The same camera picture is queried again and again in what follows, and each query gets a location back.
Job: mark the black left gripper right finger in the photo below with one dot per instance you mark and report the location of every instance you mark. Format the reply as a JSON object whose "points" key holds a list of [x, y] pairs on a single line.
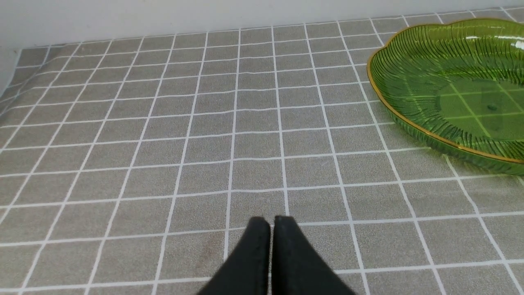
{"points": [[297, 269]]}

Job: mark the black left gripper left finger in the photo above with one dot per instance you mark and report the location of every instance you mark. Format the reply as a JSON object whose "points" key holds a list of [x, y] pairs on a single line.
{"points": [[245, 271]]}

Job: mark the grey grid-pattern tablecloth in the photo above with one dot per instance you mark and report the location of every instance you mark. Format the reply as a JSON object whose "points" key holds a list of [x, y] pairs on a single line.
{"points": [[132, 166]]}

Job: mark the green transparent scalloped plate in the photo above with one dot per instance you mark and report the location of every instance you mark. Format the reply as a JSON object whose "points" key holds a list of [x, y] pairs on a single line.
{"points": [[458, 88]]}

